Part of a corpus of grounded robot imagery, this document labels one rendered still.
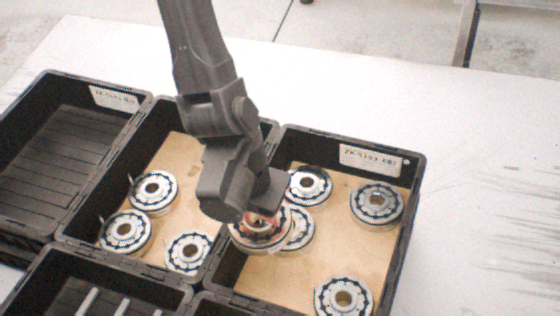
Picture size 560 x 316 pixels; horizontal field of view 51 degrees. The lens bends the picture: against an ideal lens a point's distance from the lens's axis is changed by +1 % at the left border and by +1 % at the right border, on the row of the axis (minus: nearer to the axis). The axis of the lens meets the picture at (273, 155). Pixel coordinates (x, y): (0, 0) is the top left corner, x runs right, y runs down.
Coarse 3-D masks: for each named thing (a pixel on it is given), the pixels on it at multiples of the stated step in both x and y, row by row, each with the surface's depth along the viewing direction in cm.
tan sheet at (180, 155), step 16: (176, 144) 131; (192, 144) 130; (160, 160) 128; (176, 160) 127; (192, 160) 127; (176, 176) 124; (192, 176) 124; (192, 192) 121; (128, 208) 120; (176, 208) 119; (192, 208) 118; (160, 224) 116; (176, 224) 116; (192, 224) 116; (208, 224) 116; (160, 240) 114; (144, 256) 112; (160, 256) 112; (192, 256) 111
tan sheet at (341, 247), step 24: (336, 192) 118; (408, 192) 117; (312, 216) 115; (336, 216) 115; (336, 240) 111; (360, 240) 111; (384, 240) 110; (264, 264) 109; (288, 264) 108; (312, 264) 108; (336, 264) 108; (360, 264) 107; (384, 264) 107; (240, 288) 106; (264, 288) 105; (288, 288) 105; (312, 288) 105; (312, 312) 102
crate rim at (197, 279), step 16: (160, 96) 127; (144, 112) 124; (272, 128) 118; (128, 144) 119; (112, 160) 116; (96, 176) 113; (80, 208) 108; (64, 224) 106; (224, 224) 103; (64, 240) 104; (80, 240) 103; (112, 256) 101; (128, 256) 100; (208, 256) 99; (160, 272) 98; (176, 272) 98
